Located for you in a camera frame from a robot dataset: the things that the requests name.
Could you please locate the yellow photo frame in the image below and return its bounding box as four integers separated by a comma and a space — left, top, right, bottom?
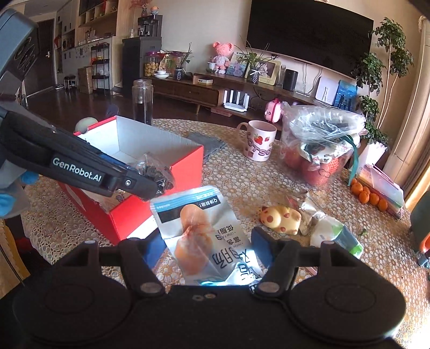
247, 59, 281, 86

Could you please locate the chicken snack packet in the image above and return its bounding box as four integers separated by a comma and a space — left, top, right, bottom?
150, 186, 263, 286

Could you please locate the grey folded cloth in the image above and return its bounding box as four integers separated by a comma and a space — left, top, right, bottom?
187, 132, 226, 163

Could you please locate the wooden tv cabinet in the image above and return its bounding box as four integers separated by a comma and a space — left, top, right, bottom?
152, 74, 323, 120

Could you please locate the black speaker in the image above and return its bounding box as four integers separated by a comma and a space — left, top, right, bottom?
282, 69, 298, 92

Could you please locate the orange tangerine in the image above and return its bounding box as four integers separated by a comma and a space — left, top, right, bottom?
378, 198, 388, 212
358, 191, 370, 204
350, 183, 363, 196
368, 193, 380, 206

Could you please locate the stack of plastic folders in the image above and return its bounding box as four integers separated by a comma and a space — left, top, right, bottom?
356, 164, 404, 219

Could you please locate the red cardboard box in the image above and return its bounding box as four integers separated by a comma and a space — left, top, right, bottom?
59, 116, 204, 244

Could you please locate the blue gloved left hand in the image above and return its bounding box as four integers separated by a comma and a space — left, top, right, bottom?
1, 171, 39, 219

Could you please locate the wall television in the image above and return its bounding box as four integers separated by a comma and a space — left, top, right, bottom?
246, 0, 374, 77

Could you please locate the green orange desk organizer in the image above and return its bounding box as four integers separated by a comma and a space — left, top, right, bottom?
410, 191, 430, 267

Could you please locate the plastic bag of apples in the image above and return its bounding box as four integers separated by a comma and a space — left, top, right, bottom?
280, 102, 366, 188

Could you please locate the pink plush doll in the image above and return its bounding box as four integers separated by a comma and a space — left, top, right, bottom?
212, 41, 234, 75

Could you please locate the glass jar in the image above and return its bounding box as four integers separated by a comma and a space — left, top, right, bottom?
132, 79, 153, 125

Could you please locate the crumpled snack wrapper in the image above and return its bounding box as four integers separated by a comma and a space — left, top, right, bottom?
286, 191, 318, 236

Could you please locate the white green tissue pack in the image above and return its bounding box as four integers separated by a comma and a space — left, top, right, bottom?
310, 215, 364, 259

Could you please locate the small bag of dark items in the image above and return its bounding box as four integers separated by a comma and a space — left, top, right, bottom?
128, 152, 175, 198

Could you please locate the white router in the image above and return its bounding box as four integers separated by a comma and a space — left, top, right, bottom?
223, 89, 250, 113

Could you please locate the green potted tree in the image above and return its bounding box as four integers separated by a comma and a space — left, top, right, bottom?
353, 17, 413, 147

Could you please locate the pink strawberry mug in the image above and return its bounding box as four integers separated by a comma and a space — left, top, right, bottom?
236, 120, 277, 162

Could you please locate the yellow spotted pig toy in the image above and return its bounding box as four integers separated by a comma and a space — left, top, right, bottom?
259, 206, 302, 235

